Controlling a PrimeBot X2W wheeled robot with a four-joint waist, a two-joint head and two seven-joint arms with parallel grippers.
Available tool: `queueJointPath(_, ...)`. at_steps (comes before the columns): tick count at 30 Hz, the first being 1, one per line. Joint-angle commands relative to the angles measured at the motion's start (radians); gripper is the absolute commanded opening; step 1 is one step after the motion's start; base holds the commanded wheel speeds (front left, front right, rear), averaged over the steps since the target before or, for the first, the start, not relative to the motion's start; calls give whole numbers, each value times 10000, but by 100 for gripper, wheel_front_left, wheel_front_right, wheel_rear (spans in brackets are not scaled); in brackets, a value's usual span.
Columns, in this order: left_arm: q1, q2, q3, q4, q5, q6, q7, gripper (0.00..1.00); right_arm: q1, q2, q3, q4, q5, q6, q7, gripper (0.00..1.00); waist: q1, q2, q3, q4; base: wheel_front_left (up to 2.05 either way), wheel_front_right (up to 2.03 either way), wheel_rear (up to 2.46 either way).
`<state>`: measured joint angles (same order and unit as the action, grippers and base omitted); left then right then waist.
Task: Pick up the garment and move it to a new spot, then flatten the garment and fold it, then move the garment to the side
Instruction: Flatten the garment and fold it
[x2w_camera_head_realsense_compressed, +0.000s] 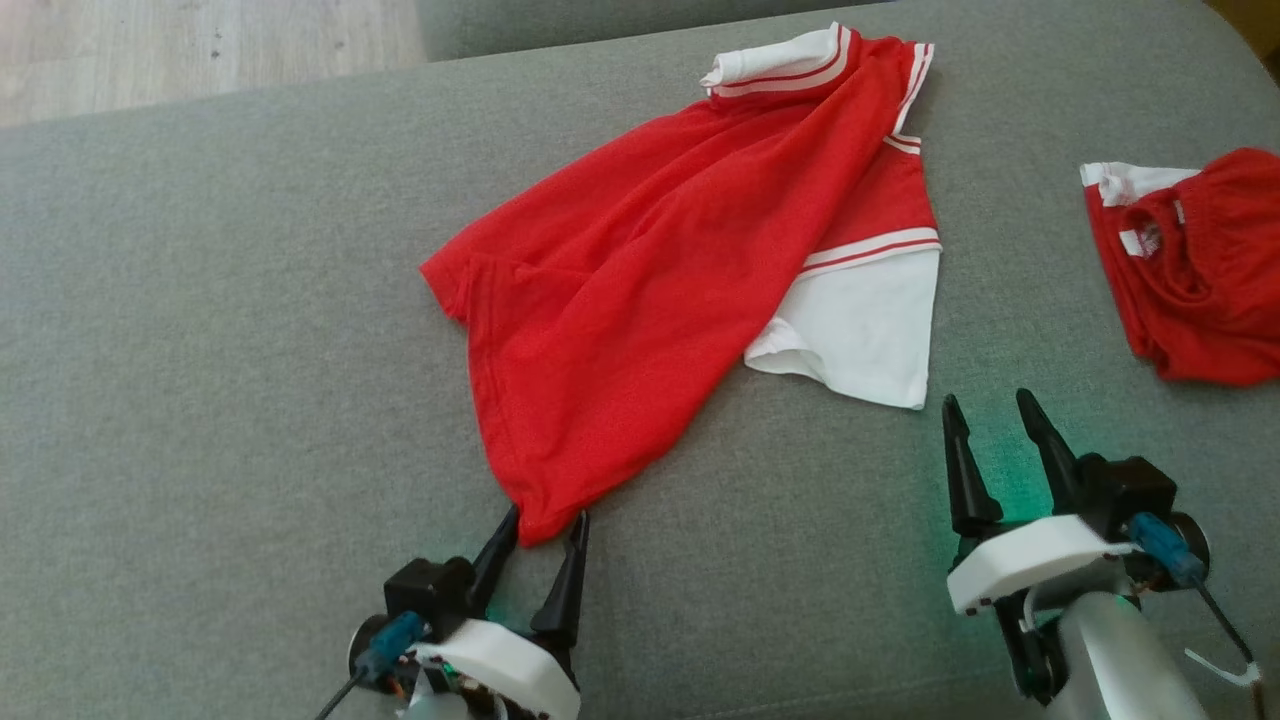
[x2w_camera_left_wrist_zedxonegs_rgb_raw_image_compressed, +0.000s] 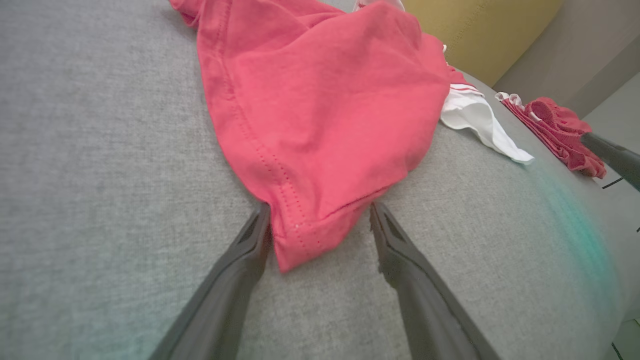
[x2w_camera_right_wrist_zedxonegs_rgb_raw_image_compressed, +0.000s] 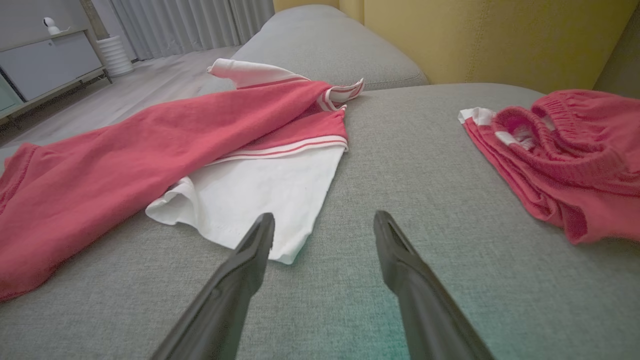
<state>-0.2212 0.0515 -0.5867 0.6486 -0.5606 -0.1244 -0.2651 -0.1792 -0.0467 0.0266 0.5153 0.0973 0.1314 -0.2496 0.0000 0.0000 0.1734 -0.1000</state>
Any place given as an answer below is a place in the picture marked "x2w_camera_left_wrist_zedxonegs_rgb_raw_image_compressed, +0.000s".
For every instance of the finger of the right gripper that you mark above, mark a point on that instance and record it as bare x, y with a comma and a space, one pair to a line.
617, 157

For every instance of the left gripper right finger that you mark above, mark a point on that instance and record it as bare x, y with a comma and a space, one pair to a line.
425, 310

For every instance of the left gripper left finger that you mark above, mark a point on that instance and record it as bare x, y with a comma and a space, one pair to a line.
225, 295

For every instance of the red elastic waist shorts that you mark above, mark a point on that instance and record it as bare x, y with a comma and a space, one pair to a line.
560, 130

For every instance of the red white sports jersey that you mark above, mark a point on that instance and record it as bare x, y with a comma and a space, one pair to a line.
320, 110

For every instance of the large grey sofa seat cushion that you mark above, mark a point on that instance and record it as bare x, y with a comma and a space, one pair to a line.
100, 175

